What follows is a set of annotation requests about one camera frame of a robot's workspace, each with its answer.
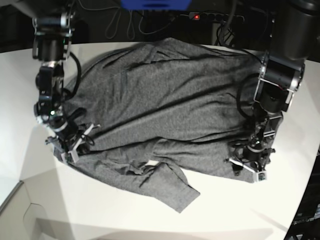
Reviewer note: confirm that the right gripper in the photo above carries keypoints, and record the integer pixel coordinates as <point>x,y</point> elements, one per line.
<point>70,137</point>

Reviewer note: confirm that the blue plastic bin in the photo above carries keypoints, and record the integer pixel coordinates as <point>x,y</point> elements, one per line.
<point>176,5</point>

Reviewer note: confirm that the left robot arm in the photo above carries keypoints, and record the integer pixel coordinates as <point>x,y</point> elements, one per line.
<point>279,78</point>

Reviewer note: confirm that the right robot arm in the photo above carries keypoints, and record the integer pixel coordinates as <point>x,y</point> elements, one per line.
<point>53,23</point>

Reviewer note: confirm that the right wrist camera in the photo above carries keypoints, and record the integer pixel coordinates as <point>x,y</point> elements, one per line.
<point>70,157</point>

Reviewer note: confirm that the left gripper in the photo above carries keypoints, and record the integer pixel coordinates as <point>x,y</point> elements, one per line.
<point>243,157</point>

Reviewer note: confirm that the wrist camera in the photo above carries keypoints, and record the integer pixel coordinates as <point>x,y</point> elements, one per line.
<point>70,157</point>
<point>259,176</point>

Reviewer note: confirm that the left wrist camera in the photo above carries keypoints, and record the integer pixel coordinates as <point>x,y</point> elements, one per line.
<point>259,176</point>

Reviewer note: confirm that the grey long-sleeve t-shirt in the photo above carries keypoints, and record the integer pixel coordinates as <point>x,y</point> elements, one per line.
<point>162,108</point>

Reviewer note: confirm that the black power strip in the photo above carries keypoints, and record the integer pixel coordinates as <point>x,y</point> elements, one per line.
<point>210,17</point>

